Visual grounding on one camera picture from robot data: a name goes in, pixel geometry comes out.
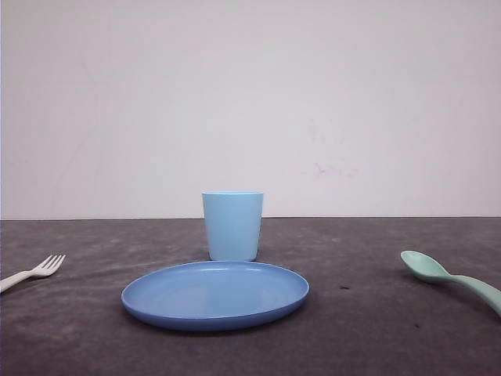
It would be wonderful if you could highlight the light blue plastic cup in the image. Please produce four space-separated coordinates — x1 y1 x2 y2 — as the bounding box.
202 190 264 261

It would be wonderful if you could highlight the white plastic fork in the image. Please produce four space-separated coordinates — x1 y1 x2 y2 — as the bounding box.
1 255 66 293

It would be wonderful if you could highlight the mint green plastic spoon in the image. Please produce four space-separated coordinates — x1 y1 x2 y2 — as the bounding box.
400 250 500 316

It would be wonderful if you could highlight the blue plastic plate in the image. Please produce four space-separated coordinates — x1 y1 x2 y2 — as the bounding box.
121 261 310 331

